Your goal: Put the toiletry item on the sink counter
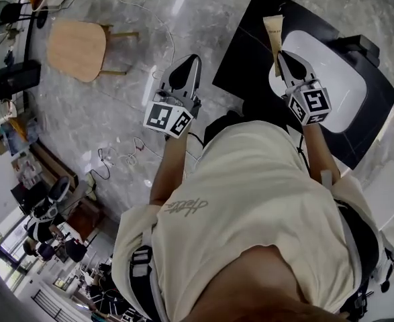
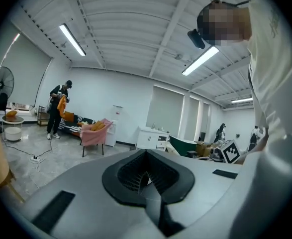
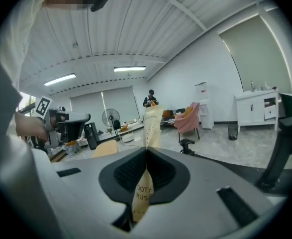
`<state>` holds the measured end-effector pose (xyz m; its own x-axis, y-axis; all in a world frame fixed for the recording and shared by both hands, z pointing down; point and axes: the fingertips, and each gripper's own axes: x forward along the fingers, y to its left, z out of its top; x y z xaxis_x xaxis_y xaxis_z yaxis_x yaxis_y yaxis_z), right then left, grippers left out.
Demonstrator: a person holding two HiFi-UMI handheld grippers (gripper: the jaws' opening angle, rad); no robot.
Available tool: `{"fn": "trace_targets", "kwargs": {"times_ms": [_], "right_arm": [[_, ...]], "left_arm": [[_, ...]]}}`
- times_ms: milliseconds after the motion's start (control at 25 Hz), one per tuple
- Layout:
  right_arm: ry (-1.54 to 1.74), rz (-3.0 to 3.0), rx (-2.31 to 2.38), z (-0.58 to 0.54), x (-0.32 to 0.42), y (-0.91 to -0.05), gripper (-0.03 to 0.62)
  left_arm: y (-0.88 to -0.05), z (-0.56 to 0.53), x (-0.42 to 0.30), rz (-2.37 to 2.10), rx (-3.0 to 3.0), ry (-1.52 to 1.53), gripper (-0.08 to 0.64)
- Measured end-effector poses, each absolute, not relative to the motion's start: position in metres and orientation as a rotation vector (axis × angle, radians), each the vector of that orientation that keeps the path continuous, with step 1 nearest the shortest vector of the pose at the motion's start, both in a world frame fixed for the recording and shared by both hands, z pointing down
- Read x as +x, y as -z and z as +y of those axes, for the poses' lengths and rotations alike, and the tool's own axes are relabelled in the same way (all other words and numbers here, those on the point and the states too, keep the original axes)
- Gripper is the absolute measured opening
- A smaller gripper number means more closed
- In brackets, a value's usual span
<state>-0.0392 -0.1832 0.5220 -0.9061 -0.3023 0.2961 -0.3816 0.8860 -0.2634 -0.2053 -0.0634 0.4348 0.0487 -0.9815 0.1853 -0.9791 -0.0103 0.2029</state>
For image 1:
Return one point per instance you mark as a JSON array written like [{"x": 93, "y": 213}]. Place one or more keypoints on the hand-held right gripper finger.
[
  {"x": 304, "y": 70},
  {"x": 287, "y": 72}
]

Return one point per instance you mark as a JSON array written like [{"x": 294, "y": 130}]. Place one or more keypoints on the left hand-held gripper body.
[{"x": 164, "y": 116}]

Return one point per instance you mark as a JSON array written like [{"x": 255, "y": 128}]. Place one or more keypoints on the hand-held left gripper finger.
[
  {"x": 193, "y": 79},
  {"x": 173, "y": 80}
]

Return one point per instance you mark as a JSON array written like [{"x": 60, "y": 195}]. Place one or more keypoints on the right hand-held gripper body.
[{"x": 312, "y": 104}]

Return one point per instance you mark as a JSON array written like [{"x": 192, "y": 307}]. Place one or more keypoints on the beige tube packet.
[{"x": 273, "y": 35}]

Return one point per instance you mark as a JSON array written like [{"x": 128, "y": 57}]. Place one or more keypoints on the person's right forearm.
[{"x": 317, "y": 153}]

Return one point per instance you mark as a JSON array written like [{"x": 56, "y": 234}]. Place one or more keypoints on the person's left forearm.
[{"x": 170, "y": 166}]

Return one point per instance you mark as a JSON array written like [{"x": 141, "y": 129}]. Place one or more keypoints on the person's black trousers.
[{"x": 220, "y": 126}]

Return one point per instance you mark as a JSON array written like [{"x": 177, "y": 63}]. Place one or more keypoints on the black box on table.
[{"x": 357, "y": 47}]

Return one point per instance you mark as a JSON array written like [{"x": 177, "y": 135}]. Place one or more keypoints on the wooden chair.
[{"x": 76, "y": 49}]

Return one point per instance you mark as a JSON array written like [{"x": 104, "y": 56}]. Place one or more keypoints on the cream t-shirt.
[{"x": 250, "y": 186}]

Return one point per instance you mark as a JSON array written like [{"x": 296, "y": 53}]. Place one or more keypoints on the white cabinet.
[{"x": 386, "y": 193}]

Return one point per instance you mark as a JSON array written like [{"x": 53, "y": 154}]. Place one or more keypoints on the brown desk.
[{"x": 84, "y": 220}]

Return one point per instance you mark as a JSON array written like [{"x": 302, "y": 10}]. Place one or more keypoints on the black box cabinet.
[{"x": 13, "y": 80}]

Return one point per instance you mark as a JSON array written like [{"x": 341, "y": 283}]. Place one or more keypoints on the person's head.
[{"x": 267, "y": 287}]

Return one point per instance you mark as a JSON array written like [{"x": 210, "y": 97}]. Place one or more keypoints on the black mezzanine railing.
[{"x": 49, "y": 305}]

